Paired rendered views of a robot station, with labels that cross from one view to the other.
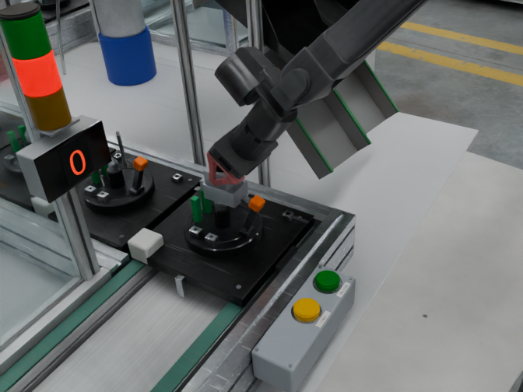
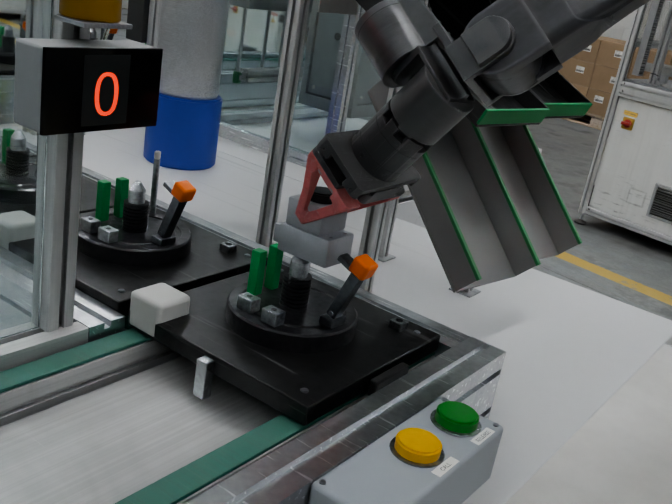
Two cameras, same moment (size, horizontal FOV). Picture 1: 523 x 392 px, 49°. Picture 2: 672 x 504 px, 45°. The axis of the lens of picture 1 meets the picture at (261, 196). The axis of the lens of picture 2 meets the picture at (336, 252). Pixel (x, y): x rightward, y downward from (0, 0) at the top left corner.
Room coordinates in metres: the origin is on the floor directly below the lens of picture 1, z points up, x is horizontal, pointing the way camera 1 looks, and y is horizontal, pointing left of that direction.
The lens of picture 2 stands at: (-0.01, 0.06, 1.35)
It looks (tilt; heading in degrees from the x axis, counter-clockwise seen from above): 20 degrees down; 359
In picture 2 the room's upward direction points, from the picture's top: 10 degrees clockwise
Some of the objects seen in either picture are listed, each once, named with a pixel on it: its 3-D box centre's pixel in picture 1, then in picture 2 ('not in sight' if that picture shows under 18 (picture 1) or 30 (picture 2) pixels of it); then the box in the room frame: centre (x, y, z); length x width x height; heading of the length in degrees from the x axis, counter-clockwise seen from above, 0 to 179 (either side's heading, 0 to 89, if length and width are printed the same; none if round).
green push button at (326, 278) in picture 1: (327, 282); (456, 420); (0.65, -0.10, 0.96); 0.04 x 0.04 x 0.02
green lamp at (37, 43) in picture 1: (26, 33); not in sight; (0.70, 0.28, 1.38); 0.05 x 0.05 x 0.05
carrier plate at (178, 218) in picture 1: (224, 236); (289, 329); (0.79, 0.07, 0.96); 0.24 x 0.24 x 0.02; 55
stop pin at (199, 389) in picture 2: (181, 285); (203, 377); (0.68, 0.14, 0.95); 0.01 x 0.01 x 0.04; 55
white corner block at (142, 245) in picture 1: (146, 246); (159, 310); (0.76, 0.21, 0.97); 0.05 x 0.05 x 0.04; 55
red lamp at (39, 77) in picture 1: (37, 71); not in sight; (0.70, 0.28, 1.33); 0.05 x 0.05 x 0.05
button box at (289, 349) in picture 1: (307, 324); (410, 479); (0.60, -0.06, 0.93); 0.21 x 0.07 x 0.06; 145
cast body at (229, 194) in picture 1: (219, 178); (310, 220); (0.79, 0.07, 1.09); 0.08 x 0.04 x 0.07; 55
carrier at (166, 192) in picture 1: (114, 174); (135, 211); (0.93, 0.28, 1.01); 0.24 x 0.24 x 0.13; 55
